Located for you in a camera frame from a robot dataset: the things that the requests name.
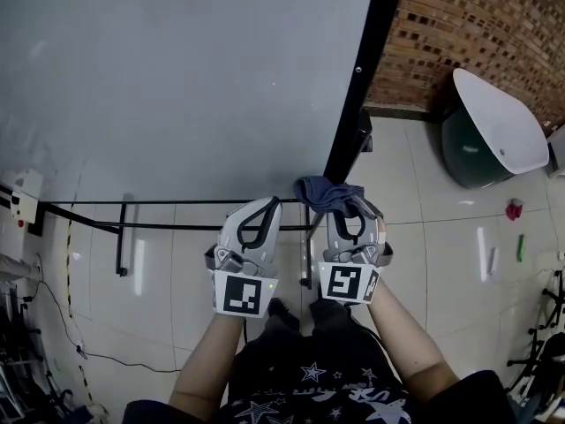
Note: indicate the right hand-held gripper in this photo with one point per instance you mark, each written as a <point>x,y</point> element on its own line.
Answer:
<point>346,283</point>

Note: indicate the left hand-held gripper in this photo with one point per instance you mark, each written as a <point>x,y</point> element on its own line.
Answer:
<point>240,296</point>

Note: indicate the dark blue-grey cloth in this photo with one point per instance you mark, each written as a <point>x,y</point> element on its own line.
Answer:
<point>326,194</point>

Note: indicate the whiteboard with black frame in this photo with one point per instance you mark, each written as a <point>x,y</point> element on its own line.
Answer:
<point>176,82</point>

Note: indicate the person's right forearm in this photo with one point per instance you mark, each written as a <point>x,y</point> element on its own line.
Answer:
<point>406,342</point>

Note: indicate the person's left forearm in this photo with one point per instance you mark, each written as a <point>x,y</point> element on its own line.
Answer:
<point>207,369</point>

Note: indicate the black metal whiteboard stand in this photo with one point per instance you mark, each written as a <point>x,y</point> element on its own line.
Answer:
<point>123,236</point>

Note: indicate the person's right black shoe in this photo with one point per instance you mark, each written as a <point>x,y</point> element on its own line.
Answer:
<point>329,314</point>

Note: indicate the person's black shoe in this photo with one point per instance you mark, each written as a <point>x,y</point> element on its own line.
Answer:
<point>329,314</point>
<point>282,314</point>

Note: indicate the person's left black shoe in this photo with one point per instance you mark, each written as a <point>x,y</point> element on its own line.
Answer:
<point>282,314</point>

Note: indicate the black star-print shirt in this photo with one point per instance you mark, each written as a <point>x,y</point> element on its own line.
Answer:
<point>318,387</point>

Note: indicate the small pink object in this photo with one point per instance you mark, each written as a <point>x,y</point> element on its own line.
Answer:
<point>514,210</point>

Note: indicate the green stick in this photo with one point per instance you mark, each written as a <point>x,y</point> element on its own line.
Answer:
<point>521,247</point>

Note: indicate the white and green bathtub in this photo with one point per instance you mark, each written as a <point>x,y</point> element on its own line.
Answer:
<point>494,122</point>

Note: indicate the yellow-black hazard tape strip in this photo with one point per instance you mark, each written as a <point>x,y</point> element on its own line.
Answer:
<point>69,272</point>

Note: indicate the black metal tripod stand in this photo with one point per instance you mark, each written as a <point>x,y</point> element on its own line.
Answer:
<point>545,347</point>

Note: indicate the black equipment clutter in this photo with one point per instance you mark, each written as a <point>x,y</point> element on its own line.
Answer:
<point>22,369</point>

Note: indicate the white wall box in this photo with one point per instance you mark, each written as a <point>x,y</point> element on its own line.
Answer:
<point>26,197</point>

